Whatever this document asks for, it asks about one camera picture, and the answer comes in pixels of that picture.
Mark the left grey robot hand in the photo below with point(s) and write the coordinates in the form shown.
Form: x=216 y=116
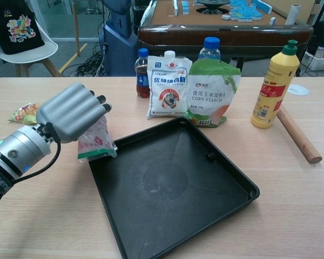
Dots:
x=70 y=113

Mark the small green-pink snack packet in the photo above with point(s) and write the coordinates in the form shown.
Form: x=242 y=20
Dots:
x=97 y=143

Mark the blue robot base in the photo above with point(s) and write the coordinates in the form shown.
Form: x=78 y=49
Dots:
x=118 y=46

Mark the green yellow snack packet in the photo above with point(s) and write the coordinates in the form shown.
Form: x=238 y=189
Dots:
x=21 y=113

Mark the black square plastic tray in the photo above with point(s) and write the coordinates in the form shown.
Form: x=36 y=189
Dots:
x=172 y=194

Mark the white chair wooden legs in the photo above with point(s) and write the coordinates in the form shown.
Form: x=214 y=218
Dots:
x=47 y=51

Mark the dark cola bottle blue cap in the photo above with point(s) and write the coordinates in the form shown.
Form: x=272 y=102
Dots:
x=142 y=78

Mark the black printed bag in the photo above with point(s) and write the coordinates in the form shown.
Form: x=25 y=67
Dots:
x=16 y=29

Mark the white sugar bag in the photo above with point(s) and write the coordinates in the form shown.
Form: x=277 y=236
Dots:
x=167 y=89

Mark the green white corn starch bag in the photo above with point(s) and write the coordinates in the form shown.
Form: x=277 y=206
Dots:
x=210 y=97

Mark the clear water bottle blue cap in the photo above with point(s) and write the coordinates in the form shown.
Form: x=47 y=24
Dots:
x=210 y=50

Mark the dark wooden mahjong table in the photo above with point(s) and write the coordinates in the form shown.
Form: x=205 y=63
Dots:
x=232 y=33

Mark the yellow squeeze bottle green cap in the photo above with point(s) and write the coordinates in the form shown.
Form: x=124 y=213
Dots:
x=272 y=91

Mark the blue white mahjong tile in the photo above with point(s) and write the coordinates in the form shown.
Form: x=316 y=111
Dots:
x=273 y=20

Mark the wooden rolling pin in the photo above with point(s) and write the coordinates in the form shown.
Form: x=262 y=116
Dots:
x=299 y=135

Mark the white round table disc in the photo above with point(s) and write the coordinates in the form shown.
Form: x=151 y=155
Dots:
x=299 y=90

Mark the white paper roll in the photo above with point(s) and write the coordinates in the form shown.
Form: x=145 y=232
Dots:
x=294 y=14

